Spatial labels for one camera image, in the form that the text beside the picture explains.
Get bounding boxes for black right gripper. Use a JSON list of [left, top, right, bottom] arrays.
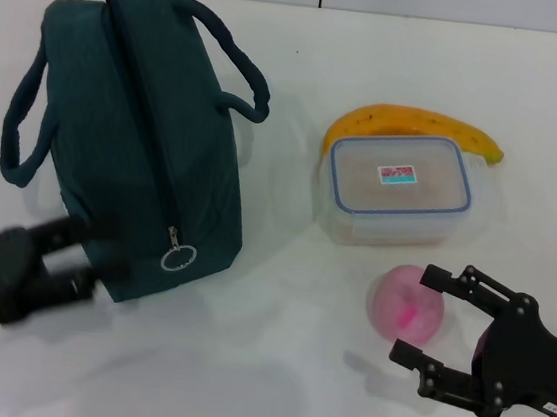
[[382, 256, 557, 417]]

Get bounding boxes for pink peach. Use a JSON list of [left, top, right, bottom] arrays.
[[361, 259, 451, 350]]

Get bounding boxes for clear blue-rimmed plastic food container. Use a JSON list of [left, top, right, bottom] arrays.
[[310, 122, 491, 261]]

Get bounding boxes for dark teal insulated lunch bag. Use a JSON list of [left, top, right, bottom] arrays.
[[0, 0, 283, 319]]

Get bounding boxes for yellow banana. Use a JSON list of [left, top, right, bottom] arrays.
[[320, 95, 510, 178]]

